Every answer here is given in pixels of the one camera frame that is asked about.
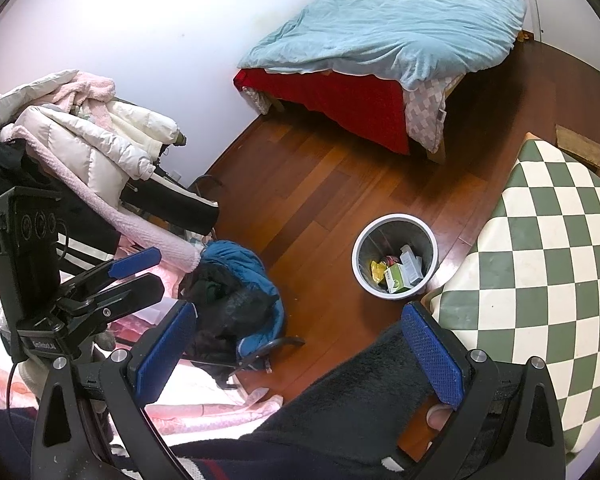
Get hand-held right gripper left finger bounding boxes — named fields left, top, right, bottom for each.
left=30, top=300, right=198, bottom=480

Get blue jacket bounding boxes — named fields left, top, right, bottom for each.
left=180, top=240, right=286, bottom=363

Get light blue blanket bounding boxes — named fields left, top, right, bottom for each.
left=236, top=0, right=527, bottom=92

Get white wardrobe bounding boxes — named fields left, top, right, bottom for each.
left=522, top=0, right=600, bottom=78

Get black garment with white stripes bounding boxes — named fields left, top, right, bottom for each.
left=0, top=136, right=123, bottom=273

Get brown cardboard piece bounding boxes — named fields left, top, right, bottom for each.
left=555, top=124, right=600, bottom=171

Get black bag with white trim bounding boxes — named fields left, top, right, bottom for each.
left=120, top=172, right=221, bottom=237

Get white rimmed trash bin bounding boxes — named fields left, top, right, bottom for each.
left=351, top=214, right=438, bottom=301

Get red bed sheet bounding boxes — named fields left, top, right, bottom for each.
left=233, top=67, right=412, bottom=156

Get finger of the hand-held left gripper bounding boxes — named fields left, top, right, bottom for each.
left=55, top=275, right=166, bottom=322
left=60, top=246, right=162, bottom=292

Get white puffer jacket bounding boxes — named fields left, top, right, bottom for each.
left=0, top=70, right=182, bottom=192

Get green checkered tablecloth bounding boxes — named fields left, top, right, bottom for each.
left=422, top=139, right=600, bottom=453

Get pink printed blanket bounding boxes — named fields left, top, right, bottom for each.
left=0, top=240, right=284, bottom=438

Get dark fleece pants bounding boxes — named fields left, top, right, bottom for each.
left=170, top=320, right=453, bottom=480

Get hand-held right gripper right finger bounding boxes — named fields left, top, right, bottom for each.
left=400, top=301, right=566, bottom=480

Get pile of coats and clothes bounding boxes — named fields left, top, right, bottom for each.
left=0, top=71, right=202, bottom=272

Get black cable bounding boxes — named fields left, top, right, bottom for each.
left=0, top=327, right=31, bottom=413

